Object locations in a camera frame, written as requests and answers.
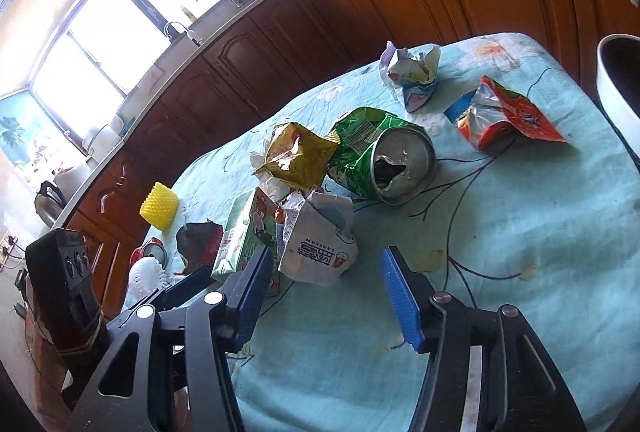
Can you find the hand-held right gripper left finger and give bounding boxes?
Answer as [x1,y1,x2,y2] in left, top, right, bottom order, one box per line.
[62,244,275,432]

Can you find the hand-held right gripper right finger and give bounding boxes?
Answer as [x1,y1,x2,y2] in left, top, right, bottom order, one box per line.
[381,246,588,432]

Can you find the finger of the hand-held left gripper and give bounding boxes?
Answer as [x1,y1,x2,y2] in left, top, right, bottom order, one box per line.
[120,265,214,313]

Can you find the red crinkled wrapper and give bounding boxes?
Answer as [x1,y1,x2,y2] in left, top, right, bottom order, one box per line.
[176,222,224,275]

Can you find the green juice carton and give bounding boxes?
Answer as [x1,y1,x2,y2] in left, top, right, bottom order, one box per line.
[211,187,286,297]

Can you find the white paper bag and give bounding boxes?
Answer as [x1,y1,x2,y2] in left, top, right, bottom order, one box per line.
[277,191,360,287]

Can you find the green snack wrapper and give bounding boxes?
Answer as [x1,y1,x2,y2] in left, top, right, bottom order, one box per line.
[325,108,438,205]

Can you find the yellow snack wrapper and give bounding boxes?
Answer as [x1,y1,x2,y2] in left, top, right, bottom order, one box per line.
[251,122,342,190]

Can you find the orange snack packet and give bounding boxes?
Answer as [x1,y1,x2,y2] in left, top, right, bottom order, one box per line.
[444,76,571,150]

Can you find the white printed paper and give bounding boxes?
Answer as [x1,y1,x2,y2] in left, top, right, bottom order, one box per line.
[379,42,442,113]

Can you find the white-rimmed black trash bin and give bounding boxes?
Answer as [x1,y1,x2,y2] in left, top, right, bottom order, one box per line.
[596,33,640,137]

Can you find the crushed red can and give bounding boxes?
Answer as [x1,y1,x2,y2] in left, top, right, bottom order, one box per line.
[131,237,168,270]

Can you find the white power strip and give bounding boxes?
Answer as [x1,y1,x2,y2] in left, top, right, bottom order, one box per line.
[0,232,26,273]

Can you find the metal kettle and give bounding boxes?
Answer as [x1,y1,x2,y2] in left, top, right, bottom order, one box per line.
[34,181,68,229]

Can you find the yellow foam fruit net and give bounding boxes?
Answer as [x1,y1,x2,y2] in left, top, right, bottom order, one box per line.
[139,182,180,230]

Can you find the white kitchen appliance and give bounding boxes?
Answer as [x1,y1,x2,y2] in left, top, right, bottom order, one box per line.
[52,161,92,199]

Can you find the light blue floral tablecloth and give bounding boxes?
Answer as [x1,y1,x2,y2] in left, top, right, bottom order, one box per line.
[145,32,640,432]

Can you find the white jug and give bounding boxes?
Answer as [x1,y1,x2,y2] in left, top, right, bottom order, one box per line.
[81,124,124,159]

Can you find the white speckled countertop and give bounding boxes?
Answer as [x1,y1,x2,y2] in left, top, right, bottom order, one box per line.
[50,0,416,233]

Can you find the wooden kitchen cabinets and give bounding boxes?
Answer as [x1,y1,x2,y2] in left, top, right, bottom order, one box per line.
[65,0,640,307]

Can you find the metal faucet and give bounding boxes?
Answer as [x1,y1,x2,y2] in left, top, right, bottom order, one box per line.
[164,20,203,47]

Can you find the kitchen window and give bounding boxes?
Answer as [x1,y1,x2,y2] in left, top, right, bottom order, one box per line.
[30,0,301,137]

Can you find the tropical wall poster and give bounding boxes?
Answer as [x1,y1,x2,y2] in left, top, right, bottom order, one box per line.
[0,92,86,193]

